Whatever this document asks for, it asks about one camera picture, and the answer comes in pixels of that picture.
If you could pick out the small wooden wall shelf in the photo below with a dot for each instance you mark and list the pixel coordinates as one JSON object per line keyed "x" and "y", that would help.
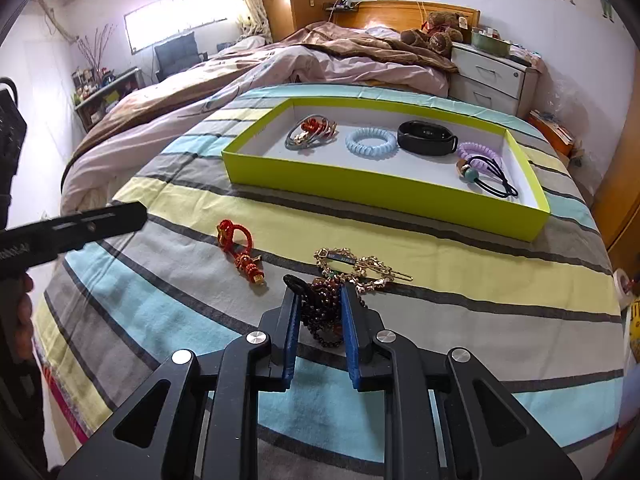
{"x": 342, "y": 6}

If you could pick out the brown blanket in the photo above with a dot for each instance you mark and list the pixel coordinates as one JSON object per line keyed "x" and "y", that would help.
{"x": 350, "y": 45}

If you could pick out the yellow box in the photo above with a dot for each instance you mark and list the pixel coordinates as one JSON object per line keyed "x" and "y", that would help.
{"x": 634, "y": 327}

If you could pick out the pink duvet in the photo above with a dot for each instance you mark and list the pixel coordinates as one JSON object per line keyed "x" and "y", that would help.
{"x": 325, "y": 67}

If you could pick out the wooden headboard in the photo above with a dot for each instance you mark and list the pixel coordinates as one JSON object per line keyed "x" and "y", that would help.
{"x": 390, "y": 12}

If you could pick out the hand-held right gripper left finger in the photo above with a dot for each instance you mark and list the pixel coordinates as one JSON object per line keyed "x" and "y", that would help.
{"x": 290, "y": 340}

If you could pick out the gold rhinestone hair clip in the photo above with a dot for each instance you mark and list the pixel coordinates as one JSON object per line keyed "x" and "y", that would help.
{"x": 370, "y": 262}

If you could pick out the orange box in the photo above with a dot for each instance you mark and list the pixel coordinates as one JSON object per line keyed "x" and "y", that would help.
{"x": 555, "y": 135}

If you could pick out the flower branches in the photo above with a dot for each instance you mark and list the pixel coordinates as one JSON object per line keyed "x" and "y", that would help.
{"x": 95, "y": 52}

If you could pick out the floral curtain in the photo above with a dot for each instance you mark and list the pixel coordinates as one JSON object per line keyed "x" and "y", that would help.
{"x": 247, "y": 0}

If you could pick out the lime green shallow box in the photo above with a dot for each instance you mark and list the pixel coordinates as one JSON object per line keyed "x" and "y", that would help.
{"x": 380, "y": 175}

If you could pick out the white paper roll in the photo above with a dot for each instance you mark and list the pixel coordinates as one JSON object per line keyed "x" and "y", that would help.
{"x": 622, "y": 285}

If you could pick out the person's left hand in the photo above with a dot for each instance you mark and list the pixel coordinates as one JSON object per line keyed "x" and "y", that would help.
{"x": 26, "y": 310}

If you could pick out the window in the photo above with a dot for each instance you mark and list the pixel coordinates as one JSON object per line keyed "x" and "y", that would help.
{"x": 170, "y": 17}

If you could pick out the dark office chair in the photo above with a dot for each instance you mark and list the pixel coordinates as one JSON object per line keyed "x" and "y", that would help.
{"x": 175, "y": 52}

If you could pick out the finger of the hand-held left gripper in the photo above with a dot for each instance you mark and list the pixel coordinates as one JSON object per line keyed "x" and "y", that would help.
{"x": 100, "y": 225}

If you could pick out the green container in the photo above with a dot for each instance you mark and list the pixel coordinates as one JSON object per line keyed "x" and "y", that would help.
{"x": 490, "y": 45}

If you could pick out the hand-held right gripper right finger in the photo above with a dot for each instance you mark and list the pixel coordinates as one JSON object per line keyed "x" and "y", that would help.
{"x": 352, "y": 345}

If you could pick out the white nightstand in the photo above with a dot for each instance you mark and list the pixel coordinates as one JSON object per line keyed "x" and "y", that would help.
{"x": 490, "y": 80}

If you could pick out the large wooden wardrobe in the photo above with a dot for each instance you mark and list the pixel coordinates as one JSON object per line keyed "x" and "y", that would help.
{"x": 625, "y": 160}

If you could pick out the cluttered desk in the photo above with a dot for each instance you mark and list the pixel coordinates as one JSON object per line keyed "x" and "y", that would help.
{"x": 105, "y": 100}

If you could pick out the brown teddy bear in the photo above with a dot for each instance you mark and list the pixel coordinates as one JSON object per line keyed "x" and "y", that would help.
{"x": 440, "y": 37}

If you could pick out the black fitness band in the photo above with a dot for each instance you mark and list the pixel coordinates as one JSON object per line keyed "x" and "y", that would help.
{"x": 415, "y": 145}

